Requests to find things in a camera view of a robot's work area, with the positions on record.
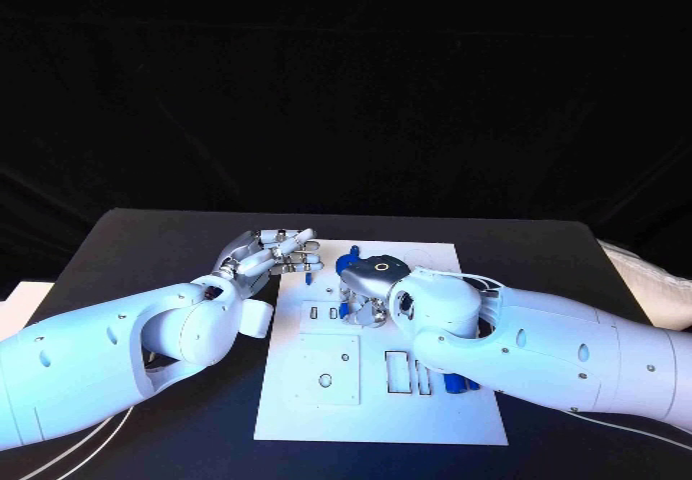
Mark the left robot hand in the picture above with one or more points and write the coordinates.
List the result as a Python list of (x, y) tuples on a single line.
[(259, 258)]

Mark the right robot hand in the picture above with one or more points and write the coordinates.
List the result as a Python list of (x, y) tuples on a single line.
[(372, 277)]

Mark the blue block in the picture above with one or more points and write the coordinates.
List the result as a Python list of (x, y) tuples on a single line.
[(343, 309)]

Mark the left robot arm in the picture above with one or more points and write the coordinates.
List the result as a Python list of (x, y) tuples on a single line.
[(80, 367)]

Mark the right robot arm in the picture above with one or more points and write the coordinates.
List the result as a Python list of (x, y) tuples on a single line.
[(540, 356)]

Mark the white task board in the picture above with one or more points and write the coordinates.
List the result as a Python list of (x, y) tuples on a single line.
[(377, 420)]

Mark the blue gear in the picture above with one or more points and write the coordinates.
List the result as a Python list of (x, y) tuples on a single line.
[(343, 264)]

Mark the thin blue peg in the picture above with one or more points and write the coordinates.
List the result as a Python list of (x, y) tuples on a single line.
[(308, 279)]

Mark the blue long cylinder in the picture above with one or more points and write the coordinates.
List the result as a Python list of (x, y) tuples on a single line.
[(454, 384)]

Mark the white flat panel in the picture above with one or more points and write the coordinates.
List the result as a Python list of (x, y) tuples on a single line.
[(21, 303)]

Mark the white cloth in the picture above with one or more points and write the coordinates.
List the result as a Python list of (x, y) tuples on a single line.
[(649, 292)]

